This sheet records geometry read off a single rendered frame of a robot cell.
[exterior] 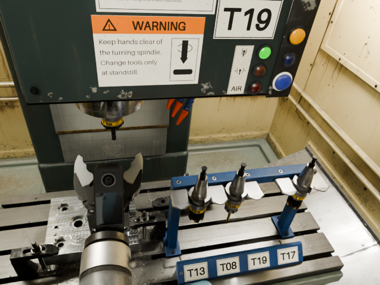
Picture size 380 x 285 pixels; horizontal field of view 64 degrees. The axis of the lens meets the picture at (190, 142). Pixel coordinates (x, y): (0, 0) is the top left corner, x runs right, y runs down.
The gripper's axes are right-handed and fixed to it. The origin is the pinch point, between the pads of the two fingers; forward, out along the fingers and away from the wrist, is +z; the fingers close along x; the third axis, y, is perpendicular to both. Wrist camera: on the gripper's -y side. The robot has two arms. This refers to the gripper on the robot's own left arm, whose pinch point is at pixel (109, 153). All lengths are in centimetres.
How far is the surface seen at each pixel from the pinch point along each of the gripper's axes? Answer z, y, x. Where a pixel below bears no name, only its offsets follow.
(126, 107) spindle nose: 8.5, -5.4, 3.7
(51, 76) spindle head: -4.8, -20.3, -6.5
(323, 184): 7, 24, 62
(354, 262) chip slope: 0, 65, 89
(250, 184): 9.5, 24.3, 39.2
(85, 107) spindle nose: 9.1, -5.0, -4.8
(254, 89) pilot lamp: -3.8, -17.4, 25.4
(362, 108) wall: 44, 22, 99
